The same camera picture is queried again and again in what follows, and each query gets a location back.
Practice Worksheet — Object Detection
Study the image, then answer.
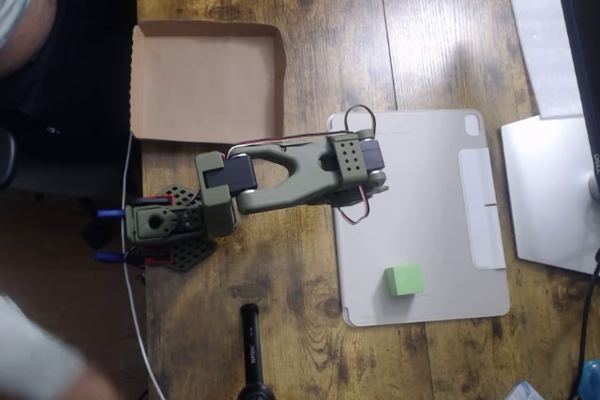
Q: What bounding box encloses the green cube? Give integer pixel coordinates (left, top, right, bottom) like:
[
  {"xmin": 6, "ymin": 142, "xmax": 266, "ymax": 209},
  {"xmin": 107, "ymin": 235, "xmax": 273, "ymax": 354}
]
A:
[{"xmin": 384, "ymin": 263, "xmax": 428, "ymax": 298}]

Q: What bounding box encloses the black office chair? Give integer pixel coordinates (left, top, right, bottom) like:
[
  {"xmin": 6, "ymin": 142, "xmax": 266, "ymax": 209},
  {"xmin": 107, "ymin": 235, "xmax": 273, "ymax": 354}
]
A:
[{"xmin": 0, "ymin": 0, "xmax": 142, "ymax": 200}]

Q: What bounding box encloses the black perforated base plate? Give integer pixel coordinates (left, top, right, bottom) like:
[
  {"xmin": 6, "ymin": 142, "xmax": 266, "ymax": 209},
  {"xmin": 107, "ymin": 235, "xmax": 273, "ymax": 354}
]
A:
[{"xmin": 140, "ymin": 183, "xmax": 219, "ymax": 274}]

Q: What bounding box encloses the white and blue packet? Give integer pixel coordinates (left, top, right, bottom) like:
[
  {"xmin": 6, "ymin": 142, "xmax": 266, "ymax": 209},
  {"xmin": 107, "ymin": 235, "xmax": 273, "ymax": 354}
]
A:
[{"xmin": 505, "ymin": 380, "xmax": 548, "ymax": 400}]

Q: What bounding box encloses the black cable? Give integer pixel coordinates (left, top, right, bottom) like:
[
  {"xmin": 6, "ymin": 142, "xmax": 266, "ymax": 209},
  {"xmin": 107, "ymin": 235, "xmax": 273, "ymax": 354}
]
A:
[{"xmin": 566, "ymin": 249, "xmax": 600, "ymax": 400}]

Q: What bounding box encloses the teal round object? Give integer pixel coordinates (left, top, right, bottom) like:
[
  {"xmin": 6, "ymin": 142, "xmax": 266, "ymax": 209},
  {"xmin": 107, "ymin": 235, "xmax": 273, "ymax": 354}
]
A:
[{"xmin": 578, "ymin": 358, "xmax": 600, "ymax": 400}]

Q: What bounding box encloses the grey foam sheet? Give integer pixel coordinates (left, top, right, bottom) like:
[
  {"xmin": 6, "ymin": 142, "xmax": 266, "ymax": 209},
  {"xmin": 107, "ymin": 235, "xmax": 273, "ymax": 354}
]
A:
[{"xmin": 500, "ymin": 0, "xmax": 586, "ymax": 120}]

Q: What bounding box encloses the short red white servo cable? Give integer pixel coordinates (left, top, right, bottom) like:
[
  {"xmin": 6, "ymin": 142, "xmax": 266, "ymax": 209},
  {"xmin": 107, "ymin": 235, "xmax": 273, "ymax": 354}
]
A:
[{"xmin": 337, "ymin": 184, "xmax": 372, "ymax": 226}]

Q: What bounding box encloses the silver monitor stand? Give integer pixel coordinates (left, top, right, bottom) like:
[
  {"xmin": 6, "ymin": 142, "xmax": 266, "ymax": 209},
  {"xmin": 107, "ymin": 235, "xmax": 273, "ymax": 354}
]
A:
[{"xmin": 500, "ymin": 114, "xmax": 600, "ymax": 275}]

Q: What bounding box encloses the person's grey sleeved arm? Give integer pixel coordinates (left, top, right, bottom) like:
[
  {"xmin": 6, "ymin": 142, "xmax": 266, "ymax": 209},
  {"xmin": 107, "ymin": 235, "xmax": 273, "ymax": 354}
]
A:
[{"xmin": 0, "ymin": 294, "xmax": 121, "ymax": 400}]

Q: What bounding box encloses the black camera stand pole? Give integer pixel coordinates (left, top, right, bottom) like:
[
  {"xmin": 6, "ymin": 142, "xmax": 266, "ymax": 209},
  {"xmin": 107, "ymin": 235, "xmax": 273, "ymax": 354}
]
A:
[{"xmin": 236, "ymin": 304, "xmax": 278, "ymax": 400}]

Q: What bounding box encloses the black monitor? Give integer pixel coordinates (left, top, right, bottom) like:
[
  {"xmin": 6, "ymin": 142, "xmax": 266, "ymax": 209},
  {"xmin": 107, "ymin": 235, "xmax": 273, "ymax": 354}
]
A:
[{"xmin": 550, "ymin": 0, "xmax": 600, "ymax": 157}]

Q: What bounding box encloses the tablet in beige case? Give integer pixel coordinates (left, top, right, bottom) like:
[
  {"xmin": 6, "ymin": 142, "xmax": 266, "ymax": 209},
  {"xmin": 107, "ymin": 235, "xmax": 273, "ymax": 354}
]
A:
[{"xmin": 326, "ymin": 109, "xmax": 512, "ymax": 328}]

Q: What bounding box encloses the brown cardboard tray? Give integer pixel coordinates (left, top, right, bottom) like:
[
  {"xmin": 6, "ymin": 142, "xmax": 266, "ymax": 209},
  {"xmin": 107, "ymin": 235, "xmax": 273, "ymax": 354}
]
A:
[{"xmin": 129, "ymin": 19, "xmax": 288, "ymax": 145}]

